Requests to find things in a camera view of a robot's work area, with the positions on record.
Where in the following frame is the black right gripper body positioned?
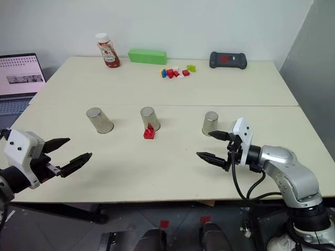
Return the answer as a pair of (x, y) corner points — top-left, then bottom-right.
(226, 134), (243, 166)

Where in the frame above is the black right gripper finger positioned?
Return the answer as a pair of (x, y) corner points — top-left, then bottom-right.
(196, 151), (230, 173)
(208, 130), (232, 142)

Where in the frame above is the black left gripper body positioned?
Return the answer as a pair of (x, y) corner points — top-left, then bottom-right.
(29, 150), (63, 184)

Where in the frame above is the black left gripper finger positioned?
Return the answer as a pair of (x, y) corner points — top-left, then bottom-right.
(42, 137), (71, 154)
(60, 152), (93, 179)

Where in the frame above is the steel cup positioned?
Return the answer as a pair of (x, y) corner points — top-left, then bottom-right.
(85, 107), (115, 134)
(201, 111), (219, 136)
(140, 106), (161, 132)

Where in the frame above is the black handheld controller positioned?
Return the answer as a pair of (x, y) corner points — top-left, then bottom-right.
(209, 51), (248, 70)

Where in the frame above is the open laptop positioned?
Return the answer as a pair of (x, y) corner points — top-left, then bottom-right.
(0, 53), (48, 116)

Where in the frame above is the dark rounded shape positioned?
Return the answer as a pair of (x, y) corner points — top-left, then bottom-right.
(135, 228), (168, 251)
(199, 221), (233, 251)

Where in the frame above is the large black floor box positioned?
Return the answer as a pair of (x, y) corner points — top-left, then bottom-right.
(245, 208), (291, 251)

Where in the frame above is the small black floor box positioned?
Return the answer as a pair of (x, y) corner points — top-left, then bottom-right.
(100, 231), (118, 251)

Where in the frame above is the ketchup bottle with white cap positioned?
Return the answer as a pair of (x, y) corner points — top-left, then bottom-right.
(95, 32), (121, 69)

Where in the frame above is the white crumpled cloth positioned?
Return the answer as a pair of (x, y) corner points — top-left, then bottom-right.
(267, 234), (298, 251)

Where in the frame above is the green rectangular block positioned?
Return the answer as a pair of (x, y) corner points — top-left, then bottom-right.
(127, 49), (168, 65)

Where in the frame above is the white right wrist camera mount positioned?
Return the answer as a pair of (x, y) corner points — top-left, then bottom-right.
(231, 117), (255, 167)

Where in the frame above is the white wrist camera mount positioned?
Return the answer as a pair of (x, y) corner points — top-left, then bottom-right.
(231, 117), (255, 167)
(4, 129), (46, 190)

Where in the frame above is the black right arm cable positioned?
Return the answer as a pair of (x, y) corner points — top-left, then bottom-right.
(229, 153), (285, 201)

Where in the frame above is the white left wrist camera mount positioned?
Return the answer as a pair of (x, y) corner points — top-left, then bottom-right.
(4, 129), (46, 190)

